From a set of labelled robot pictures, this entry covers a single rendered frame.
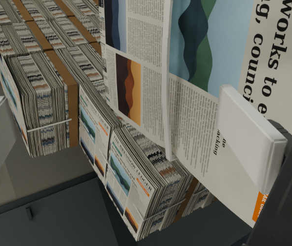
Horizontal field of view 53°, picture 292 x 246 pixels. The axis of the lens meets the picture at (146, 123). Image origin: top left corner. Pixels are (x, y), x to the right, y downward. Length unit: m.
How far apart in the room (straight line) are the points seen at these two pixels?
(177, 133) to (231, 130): 0.19
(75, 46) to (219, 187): 1.30
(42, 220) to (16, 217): 0.26
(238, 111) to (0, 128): 0.13
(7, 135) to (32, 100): 1.06
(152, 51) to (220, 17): 0.12
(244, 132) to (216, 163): 0.16
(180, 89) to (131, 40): 0.10
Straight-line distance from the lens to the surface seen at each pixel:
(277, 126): 0.17
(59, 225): 3.49
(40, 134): 1.38
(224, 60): 0.27
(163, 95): 0.33
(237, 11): 0.26
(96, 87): 1.27
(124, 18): 0.41
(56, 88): 1.25
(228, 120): 0.18
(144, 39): 0.37
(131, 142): 1.05
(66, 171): 3.51
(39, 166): 3.46
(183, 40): 0.31
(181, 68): 0.32
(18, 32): 1.64
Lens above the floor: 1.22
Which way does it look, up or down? 28 degrees down
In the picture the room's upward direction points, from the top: 108 degrees counter-clockwise
